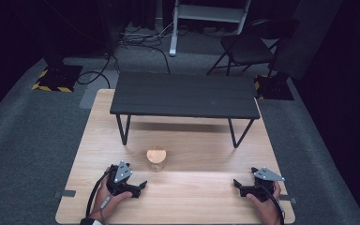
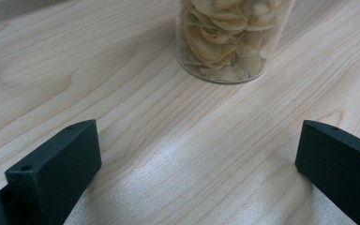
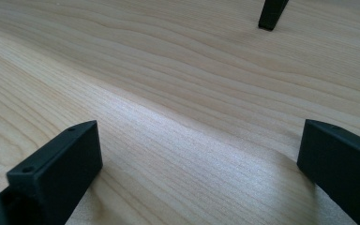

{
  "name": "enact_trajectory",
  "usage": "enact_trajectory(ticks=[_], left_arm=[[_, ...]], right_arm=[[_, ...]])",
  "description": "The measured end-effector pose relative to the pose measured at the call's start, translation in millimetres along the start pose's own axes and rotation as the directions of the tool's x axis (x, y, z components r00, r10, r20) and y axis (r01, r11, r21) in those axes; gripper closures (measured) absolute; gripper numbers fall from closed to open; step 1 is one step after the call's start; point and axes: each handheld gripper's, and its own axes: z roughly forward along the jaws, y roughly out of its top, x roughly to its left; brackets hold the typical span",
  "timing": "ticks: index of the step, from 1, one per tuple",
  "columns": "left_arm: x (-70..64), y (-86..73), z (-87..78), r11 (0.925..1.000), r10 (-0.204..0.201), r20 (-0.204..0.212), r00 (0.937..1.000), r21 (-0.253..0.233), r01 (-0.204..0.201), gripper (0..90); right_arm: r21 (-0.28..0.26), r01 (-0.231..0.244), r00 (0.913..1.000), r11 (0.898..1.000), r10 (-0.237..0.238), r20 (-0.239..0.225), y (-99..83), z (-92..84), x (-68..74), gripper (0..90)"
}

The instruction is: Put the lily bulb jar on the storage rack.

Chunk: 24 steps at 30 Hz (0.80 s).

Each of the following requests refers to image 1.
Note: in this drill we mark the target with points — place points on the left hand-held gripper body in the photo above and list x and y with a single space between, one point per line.
122 173

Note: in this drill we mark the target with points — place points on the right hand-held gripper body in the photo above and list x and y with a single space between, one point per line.
264 184

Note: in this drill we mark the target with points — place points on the person's right hand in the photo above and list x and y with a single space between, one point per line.
268 209

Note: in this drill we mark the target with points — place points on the person's left hand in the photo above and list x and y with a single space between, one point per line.
104 201

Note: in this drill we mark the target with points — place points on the grey tape strip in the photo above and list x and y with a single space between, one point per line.
288 199
65 193

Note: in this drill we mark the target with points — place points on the black and white wristband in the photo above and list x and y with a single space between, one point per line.
90 222

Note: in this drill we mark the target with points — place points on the grey floor sheet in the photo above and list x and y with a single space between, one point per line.
98 90

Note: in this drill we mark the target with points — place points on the black riser shelf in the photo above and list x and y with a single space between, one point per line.
184 93

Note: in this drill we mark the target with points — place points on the black folding chair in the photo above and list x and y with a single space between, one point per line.
248 48

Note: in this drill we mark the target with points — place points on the grey curtain panel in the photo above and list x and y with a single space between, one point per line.
306 37

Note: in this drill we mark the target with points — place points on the black base plate hazard tape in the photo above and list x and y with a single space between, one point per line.
273 87
57 78

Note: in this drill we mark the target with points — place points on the white metal stand frame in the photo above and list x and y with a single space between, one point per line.
207 13

